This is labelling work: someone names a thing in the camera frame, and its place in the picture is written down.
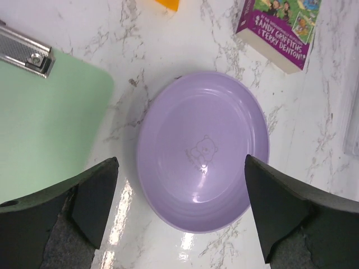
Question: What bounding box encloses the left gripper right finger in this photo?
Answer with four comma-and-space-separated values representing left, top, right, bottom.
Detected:
245, 155, 358, 268

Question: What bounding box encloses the purple treehouse book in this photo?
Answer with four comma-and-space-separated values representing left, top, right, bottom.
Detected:
236, 0, 321, 74

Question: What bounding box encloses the purple plastic plate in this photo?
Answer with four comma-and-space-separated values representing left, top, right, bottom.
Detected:
136, 71, 270, 234

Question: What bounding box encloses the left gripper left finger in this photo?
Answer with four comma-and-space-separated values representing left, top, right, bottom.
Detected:
1, 157, 118, 268

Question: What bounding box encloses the orange cutting mat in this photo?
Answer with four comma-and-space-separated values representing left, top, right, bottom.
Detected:
156, 0, 180, 12

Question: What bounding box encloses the green clipboard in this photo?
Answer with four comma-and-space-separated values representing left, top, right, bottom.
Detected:
1, 23, 114, 202

